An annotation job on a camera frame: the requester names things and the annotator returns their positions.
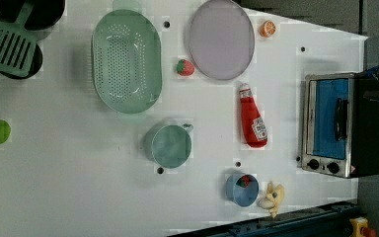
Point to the small red toy in cup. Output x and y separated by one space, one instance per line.
244 181

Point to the black small pot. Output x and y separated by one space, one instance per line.
34 69

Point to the green oval colander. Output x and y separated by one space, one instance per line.
126 59

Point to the toaster oven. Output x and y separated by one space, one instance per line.
341 126

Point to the lavender round plate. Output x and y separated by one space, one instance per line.
221 39

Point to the blue metal frame rail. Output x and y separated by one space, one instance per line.
329 220

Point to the plush banana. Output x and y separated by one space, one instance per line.
273 198

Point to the blue cup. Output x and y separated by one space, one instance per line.
242 196

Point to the green mug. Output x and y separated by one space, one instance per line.
169 145

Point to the plush strawberry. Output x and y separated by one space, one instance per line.
185 68

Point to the green lime toy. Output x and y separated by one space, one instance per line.
5 131

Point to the red plush ketchup bottle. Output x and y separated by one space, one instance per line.
253 125

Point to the orange slice toy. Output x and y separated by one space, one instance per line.
268 29

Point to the green slotted spatula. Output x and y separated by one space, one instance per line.
17 45

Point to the black pan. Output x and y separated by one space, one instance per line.
45 13

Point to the yellow red emergency button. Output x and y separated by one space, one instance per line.
360 228

